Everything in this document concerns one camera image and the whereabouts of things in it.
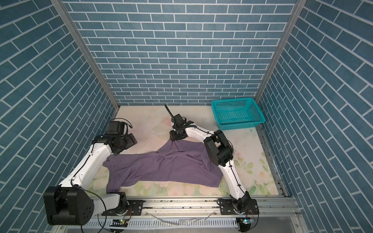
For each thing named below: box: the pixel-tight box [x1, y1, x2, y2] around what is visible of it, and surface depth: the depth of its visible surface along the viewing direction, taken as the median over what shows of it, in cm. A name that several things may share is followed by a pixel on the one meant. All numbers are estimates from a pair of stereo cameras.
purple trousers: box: [102, 139, 223, 193], surface depth 86 cm
